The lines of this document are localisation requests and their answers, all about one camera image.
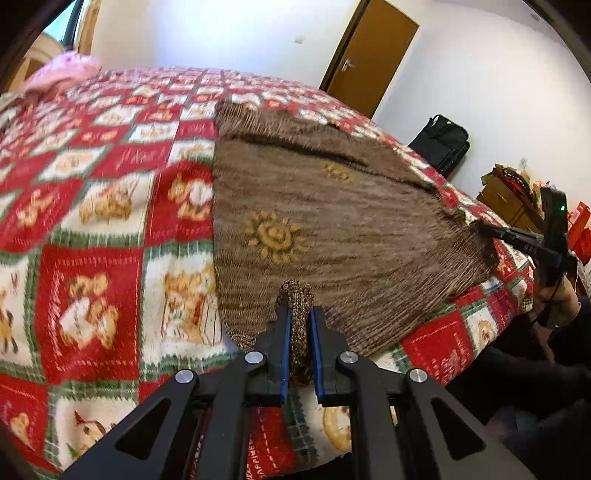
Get brown knit sweater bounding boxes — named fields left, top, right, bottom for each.
left=212, top=100, right=499, bottom=384

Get person's right hand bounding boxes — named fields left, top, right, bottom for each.
left=533, top=272, right=581, bottom=329

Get red gift bags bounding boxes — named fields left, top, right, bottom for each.
left=568, top=202, right=591, bottom=265

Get clutter pile on dresser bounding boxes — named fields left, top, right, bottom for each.
left=481, top=164, right=550, bottom=211

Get wooden dresser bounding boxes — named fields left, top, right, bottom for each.
left=477, top=176, right=545, bottom=233

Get black folding bag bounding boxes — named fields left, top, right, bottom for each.
left=409, top=114, right=470, bottom=178

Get red patchwork bedspread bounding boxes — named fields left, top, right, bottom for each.
left=0, top=66, right=539, bottom=480

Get brown wooden door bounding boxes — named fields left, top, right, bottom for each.
left=320, top=0, right=432, bottom=118

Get pink pillow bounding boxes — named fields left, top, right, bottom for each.
left=20, top=51, right=102, bottom=95

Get cream wooden headboard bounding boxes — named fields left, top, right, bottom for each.
left=1, top=32, right=65, bottom=93

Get window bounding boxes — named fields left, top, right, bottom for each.
left=43, top=0, right=84, bottom=50

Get beige patterned curtain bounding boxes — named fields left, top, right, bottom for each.
left=73, top=0, right=102, bottom=55

